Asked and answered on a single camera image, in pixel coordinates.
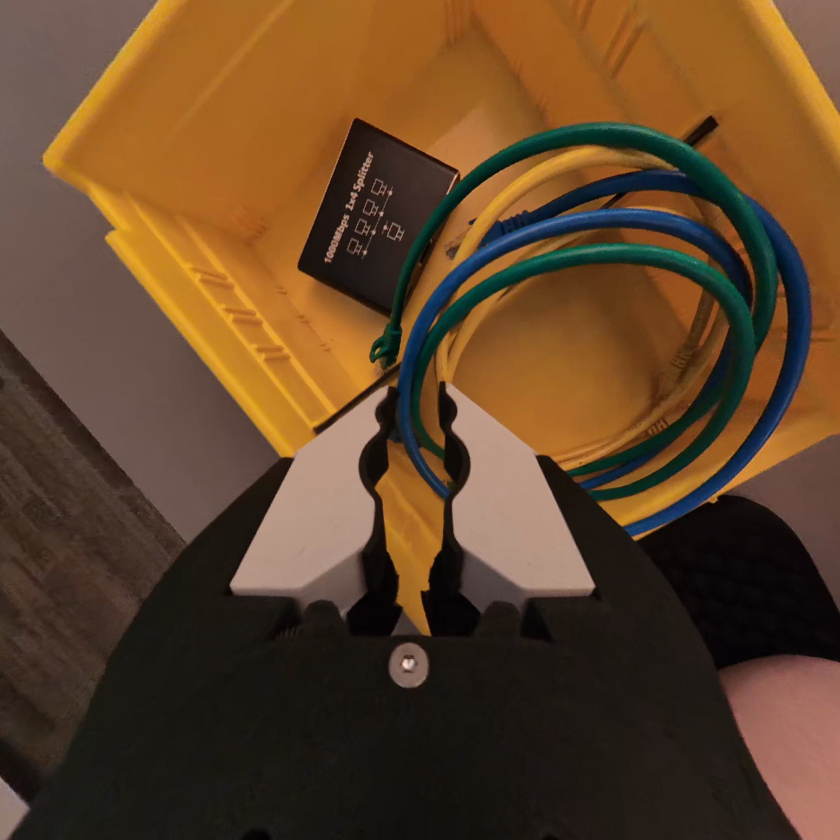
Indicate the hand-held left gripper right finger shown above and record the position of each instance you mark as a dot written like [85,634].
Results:
[518,525]

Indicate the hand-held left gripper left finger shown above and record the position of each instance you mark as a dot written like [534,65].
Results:
[308,518]

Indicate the black ethernet splitter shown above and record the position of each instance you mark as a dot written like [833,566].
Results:
[367,216]

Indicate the yellow plastic bin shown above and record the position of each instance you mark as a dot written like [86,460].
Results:
[262,131]

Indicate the person's right forearm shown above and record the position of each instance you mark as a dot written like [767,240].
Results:
[787,722]

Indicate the black mesh pad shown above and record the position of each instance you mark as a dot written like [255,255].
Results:
[735,577]

